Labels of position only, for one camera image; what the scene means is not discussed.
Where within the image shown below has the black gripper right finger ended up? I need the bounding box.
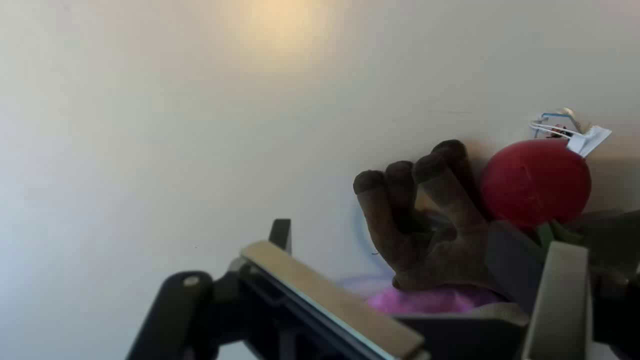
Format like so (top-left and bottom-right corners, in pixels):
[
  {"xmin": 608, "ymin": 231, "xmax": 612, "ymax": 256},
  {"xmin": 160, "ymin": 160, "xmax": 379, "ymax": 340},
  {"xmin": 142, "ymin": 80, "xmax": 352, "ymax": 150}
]
[{"xmin": 520, "ymin": 210, "xmax": 640, "ymax": 360}]

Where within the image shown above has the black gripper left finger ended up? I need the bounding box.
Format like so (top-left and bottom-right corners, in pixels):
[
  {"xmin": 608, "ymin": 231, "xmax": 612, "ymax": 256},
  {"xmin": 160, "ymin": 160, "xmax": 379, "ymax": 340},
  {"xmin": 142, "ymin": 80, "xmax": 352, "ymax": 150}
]
[{"xmin": 126, "ymin": 218, "xmax": 427, "ymax": 360}]

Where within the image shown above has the dark green plush toy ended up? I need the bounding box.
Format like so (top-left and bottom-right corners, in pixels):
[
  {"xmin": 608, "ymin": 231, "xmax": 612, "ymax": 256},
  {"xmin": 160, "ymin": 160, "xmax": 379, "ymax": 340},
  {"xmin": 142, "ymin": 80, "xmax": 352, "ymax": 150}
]
[{"xmin": 531, "ymin": 218, "xmax": 588, "ymax": 250}]

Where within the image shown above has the pink cloth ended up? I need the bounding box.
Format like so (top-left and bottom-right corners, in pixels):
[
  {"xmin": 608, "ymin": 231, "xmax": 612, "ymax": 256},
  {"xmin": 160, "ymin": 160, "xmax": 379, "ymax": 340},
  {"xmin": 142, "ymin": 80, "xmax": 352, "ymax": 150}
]
[{"xmin": 363, "ymin": 284, "xmax": 502, "ymax": 316}]

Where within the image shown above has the brown plush toy animal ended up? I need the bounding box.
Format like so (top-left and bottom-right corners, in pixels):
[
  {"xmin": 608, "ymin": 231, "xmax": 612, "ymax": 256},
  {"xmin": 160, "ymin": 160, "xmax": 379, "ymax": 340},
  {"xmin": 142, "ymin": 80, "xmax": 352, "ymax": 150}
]
[{"xmin": 352, "ymin": 138, "xmax": 536, "ymax": 294}]

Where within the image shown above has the red plush ball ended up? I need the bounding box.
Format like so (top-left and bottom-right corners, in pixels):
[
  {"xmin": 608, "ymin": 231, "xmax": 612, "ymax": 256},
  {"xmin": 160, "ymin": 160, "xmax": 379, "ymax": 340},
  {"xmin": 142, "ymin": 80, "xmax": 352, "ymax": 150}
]
[{"xmin": 478, "ymin": 105, "xmax": 614, "ymax": 233}]

